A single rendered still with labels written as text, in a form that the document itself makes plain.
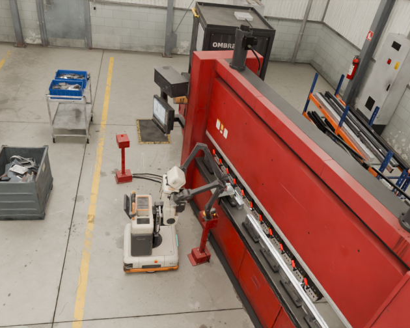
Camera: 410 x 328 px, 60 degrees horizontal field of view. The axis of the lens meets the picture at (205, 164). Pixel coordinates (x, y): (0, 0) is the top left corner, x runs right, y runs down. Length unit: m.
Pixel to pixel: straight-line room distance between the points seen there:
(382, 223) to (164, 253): 2.70
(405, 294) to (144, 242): 2.77
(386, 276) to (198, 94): 2.86
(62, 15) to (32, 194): 6.48
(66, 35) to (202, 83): 6.86
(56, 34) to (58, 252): 7.08
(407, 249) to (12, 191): 4.30
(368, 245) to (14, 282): 3.77
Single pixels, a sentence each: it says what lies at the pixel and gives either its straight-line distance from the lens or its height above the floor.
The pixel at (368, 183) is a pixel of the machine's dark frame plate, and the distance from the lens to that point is 2.84.
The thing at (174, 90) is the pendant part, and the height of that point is 1.86.
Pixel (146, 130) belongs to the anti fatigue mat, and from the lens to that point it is 7.05.
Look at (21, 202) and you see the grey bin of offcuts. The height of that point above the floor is 0.37.
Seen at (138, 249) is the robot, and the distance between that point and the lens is 4.33.
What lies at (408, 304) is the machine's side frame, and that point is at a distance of 2.42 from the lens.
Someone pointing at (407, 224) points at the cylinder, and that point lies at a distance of 2.59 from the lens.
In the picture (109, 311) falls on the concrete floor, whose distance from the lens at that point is 4.41.
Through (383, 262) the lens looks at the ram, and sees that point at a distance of 2.73.
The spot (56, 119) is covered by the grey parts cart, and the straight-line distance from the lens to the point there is 6.83.
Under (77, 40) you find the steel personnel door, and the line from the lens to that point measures 10.77.
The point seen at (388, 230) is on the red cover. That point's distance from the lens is 2.59.
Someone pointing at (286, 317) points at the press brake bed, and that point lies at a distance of 3.75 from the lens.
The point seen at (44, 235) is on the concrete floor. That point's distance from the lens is 5.19.
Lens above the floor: 3.80
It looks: 37 degrees down
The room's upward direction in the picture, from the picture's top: 9 degrees clockwise
